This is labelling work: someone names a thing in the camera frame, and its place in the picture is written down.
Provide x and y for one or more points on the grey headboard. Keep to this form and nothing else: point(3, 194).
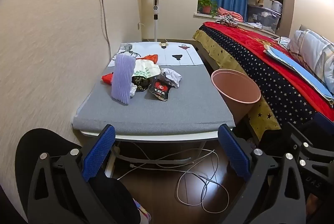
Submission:
point(302, 28)

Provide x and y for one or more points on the large clear storage box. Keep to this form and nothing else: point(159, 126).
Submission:
point(263, 17)

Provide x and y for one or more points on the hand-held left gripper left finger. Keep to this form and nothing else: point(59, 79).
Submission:
point(99, 153)

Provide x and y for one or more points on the white window sill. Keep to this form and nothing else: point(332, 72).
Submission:
point(201, 15)

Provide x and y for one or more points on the bed with red blanket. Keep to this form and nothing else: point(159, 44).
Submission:
point(274, 88)

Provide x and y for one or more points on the white plaid pillow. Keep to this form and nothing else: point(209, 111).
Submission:
point(313, 51)

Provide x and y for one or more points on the white printed tablecloth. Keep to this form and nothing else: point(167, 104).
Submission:
point(167, 56)

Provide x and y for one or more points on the striped cloth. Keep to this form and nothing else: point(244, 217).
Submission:
point(227, 20)

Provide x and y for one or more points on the purple foam net sleeve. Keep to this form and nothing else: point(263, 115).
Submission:
point(122, 80)

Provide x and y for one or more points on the light blue folded cloth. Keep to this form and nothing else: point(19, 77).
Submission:
point(294, 64)

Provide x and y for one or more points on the black snack packet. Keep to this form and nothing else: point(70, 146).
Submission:
point(159, 89)

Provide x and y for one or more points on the white wall socket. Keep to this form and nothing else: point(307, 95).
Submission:
point(139, 25)

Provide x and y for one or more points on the white green plastic bag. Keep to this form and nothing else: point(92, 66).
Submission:
point(144, 68)

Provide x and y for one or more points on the small red wrapper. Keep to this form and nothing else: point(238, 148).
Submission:
point(107, 79)

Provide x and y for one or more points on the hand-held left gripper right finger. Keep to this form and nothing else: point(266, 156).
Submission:
point(234, 153)

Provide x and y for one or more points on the small clear storage box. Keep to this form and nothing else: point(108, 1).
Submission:
point(276, 4)

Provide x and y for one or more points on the black chair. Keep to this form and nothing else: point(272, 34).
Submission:
point(34, 140)

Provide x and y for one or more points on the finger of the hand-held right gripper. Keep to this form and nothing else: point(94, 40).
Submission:
point(310, 147)

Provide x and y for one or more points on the white table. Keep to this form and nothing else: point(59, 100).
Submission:
point(156, 137)

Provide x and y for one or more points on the dark patterned packet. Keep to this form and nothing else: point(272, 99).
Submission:
point(141, 83)

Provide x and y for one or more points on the small pale blue cloth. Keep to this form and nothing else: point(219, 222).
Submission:
point(284, 41)

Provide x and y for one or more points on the pink plastic bin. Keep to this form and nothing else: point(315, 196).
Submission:
point(234, 88)

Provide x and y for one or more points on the white tissue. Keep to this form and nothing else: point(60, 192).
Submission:
point(133, 89)

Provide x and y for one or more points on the white papers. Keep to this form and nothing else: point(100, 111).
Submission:
point(254, 25)

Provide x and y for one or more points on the table with grey mat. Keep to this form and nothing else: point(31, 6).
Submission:
point(182, 109)

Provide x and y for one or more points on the potted green plant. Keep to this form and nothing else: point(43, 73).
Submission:
point(206, 8)

